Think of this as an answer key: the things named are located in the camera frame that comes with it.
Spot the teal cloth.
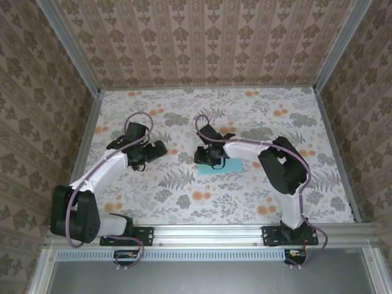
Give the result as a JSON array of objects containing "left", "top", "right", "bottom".
[{"left": 197, "top": 157, "right": 244, "bottom": 176}]

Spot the grey metal panel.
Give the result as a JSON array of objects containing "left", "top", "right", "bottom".
[{"left": 45, "top": 260, "right": 379, "bottom": 294}]

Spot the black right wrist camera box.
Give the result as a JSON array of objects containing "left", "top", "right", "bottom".
[{"left": 200, "top": 123, "right": 220, "bottom": 138}]

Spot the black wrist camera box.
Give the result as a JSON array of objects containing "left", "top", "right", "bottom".
[
  {"left": 126, "top": 121, "right": 148, "bottom": 141},
  {"left": 200, "top": 123, "right": 220, "bottom": 138}
]

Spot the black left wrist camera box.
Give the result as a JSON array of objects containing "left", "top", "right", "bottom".
[{"left": 126, "top": 121, "right": 148, "bottom": 141}]

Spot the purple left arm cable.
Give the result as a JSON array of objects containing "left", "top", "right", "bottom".
[{"left": 67, "top": 111, "right": 154, "bottom": 272}]

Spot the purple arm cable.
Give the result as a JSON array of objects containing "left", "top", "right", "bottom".
[
  {"left": 67, "top": 111, "right": 154, "bottom": 272},
  {"left": 195, "top": 115, "right": 329, "bottom": 271}
]

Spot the aluminium side rail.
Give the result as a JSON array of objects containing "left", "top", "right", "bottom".
[
  {"left": 315, "top": 87, "right": 362, "bottom": 223},
  {"left": 72, "top": 90, "right": 104, "bottom": 187}
]

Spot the long aluminium base rail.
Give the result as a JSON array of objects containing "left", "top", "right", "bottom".
[{"left": 44, "top": 223, "right": 380, "bottom": 247}]

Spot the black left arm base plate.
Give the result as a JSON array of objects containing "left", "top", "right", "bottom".
[{"left": 100, "top": 225, "right": 154, "bottom": 246}]

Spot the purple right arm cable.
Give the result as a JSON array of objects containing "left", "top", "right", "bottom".
[{"left": 195, "top": 115, "right": 329, "bottom": 271}]

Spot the white slotted cable duct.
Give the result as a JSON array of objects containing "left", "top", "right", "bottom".
[{"left": 56, "top": 248, "right": 290, "bottom": 261}]

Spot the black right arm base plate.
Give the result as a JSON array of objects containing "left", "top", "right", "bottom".
[{"left": 262, "top": 225, "right": 319, "bottom": 246}]

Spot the aluminium corner post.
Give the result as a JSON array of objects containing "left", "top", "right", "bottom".
[
  {"left": 38, "top": 0, "right": 102, "bottom": 94},
  {"left": 314, "top": 0, "right": 368, "bottom": 92}
]

